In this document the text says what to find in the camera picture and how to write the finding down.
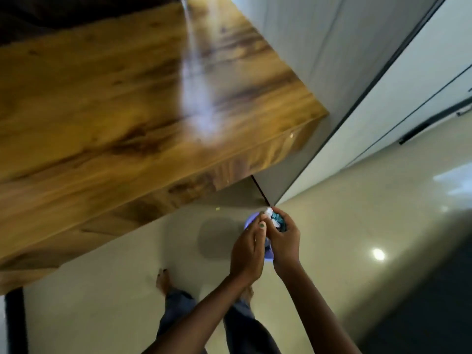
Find person's right hand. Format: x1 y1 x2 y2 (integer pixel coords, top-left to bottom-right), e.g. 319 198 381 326
262 206 301 279

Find person's left hand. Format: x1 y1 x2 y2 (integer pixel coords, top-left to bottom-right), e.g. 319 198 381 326
229 213 267 284

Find twisted white paper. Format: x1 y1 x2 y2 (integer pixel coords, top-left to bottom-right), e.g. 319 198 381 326
263 206 282 229

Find person's left forearm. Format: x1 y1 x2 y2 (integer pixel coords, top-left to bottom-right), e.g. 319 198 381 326
142 273 252 354

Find person's right forearm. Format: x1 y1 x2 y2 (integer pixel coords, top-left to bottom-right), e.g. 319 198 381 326
274 261 363 354

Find person's bare foot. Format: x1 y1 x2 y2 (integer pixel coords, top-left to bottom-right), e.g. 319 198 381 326
155 268 173 297
239 285 256 305

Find blue plastic bin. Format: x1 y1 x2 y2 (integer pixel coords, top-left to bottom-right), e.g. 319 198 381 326
243 211 276 263

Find blue denim jeans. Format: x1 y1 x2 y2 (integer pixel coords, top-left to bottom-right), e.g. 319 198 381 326
156 289 283 354

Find white cabinet panel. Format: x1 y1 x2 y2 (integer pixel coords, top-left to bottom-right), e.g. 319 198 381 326
276 0 472 206

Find dark brown leaf-patterned curtain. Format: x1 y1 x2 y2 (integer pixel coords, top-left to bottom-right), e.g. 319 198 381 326
0 0 182 45

